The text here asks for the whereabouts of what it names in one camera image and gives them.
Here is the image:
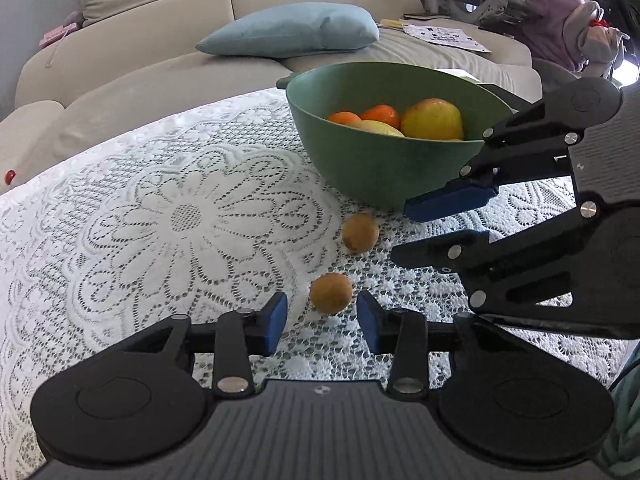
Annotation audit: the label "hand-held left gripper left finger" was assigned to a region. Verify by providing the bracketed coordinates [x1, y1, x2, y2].
[102, 291, 289, 400]

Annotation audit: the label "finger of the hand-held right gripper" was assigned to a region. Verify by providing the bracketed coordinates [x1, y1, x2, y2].
[391, 202, 601, 317]
[404, 100, 584, 223]

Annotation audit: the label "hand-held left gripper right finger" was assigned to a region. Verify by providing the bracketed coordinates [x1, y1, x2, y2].
[356, 290, 542, 396]

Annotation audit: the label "small brown fruit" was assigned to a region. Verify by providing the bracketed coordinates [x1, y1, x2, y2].
[341, 212, 380, 254]
[309, 272, 353, 315]

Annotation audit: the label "green bowl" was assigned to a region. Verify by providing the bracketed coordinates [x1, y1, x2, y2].
[276, 61, 521, 211]

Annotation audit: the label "yellow red apple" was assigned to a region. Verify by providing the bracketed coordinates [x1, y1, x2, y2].
[400, 98, 465, 141]

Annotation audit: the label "yellow green fruit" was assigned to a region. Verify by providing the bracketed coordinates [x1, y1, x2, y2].
[350, 120, 405, 138]

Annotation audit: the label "grey chair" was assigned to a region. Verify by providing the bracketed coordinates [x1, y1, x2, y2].
[530, 57, 586, 92]

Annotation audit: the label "grey jacket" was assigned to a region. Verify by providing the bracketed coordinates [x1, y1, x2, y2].
[562, 1, 631, 79]

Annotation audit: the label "white lace tablecloth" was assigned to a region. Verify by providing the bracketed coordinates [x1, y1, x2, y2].
[0, 87, 631, 480]

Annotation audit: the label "printed paper sheets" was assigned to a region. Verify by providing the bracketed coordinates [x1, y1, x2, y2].
[402, 22, 493, 54]

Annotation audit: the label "light blue pillow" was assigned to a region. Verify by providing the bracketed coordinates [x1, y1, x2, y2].
[195, 2, 381, 59]

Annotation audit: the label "green striped clothing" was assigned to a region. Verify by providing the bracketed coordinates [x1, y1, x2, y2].
[597, 355, 640, 478]

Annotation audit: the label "beige sofa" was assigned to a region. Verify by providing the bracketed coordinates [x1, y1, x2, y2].
[0, 0, 543, 196]

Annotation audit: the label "pink box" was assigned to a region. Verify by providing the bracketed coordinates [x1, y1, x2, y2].
[39, 22, 81, 48]

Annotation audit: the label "white cord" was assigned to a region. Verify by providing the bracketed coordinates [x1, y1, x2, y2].
[46, 35, 68, 68]

